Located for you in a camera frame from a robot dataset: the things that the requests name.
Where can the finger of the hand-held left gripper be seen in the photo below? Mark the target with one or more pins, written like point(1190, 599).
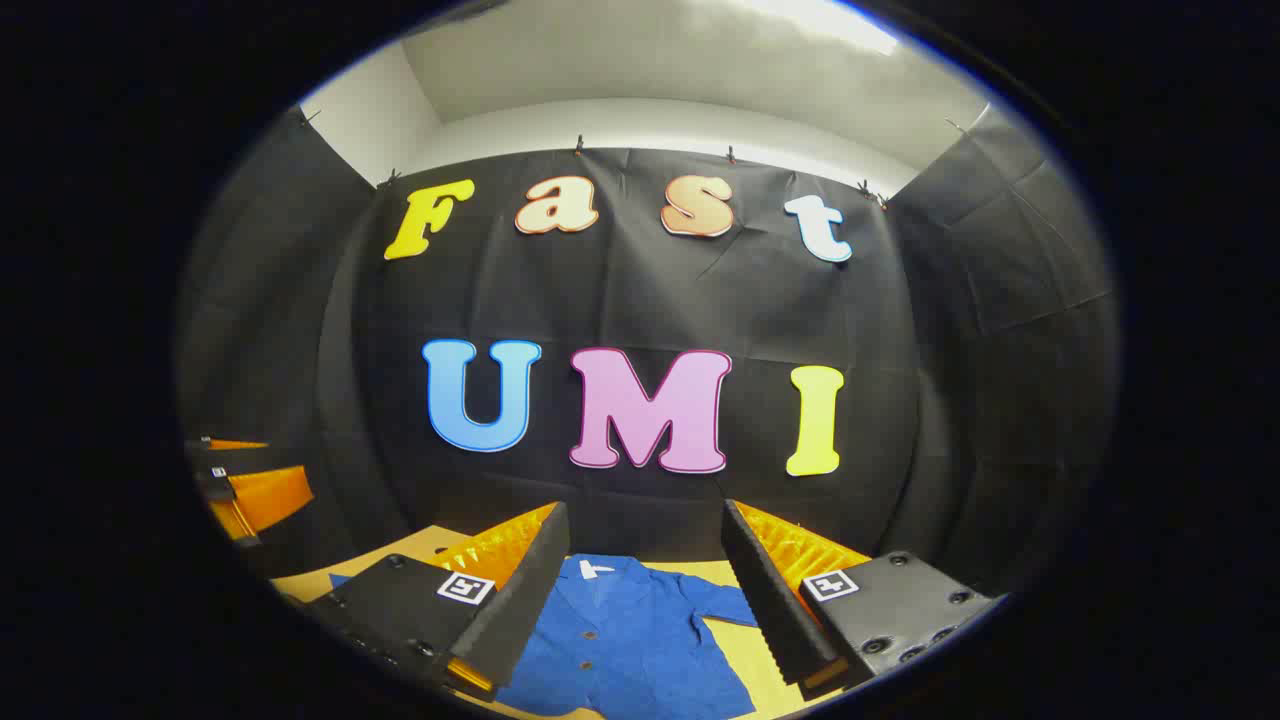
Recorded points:
point(265, 495)
point(215, 447)

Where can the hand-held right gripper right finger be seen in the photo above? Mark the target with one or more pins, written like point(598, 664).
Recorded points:
point(775, 610)

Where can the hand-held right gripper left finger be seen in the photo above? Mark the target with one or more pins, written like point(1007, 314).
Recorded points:
point(520, 610)

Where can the blue button-up shirt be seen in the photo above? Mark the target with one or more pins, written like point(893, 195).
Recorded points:
point(620, 640)

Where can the black backdrop cloth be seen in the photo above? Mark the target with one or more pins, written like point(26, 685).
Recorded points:
point(640, 300)

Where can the row of small backdrop clips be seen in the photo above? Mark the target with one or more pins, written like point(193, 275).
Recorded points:
point(578, 147)

